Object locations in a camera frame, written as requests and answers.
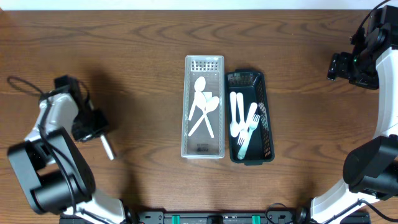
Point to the pale green plastic fork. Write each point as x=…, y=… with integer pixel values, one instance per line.
x=253, y=125

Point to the white plastic utensil handle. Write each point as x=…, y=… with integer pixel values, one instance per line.
x=199, y=86

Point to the clear plastic basket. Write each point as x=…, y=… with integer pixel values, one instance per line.
x=200, y=145

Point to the white plastic spoon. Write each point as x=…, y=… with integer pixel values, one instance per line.
x=206, y=107
x=234, y=124

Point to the dark green plastic basket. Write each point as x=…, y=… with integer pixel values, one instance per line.
x=251, y=84

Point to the black rail with equipment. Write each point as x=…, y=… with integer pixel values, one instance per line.
x=272, y=215

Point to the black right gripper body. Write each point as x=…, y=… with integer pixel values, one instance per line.
x=343, y=64

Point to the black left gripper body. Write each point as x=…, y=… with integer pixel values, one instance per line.
x=90, y=123

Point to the white plastic fork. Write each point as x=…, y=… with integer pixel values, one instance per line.
x=240, y=102
x=244, y=132

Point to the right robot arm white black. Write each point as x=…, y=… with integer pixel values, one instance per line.
x=369, y=171

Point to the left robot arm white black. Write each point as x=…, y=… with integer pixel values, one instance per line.
x=52, y=172

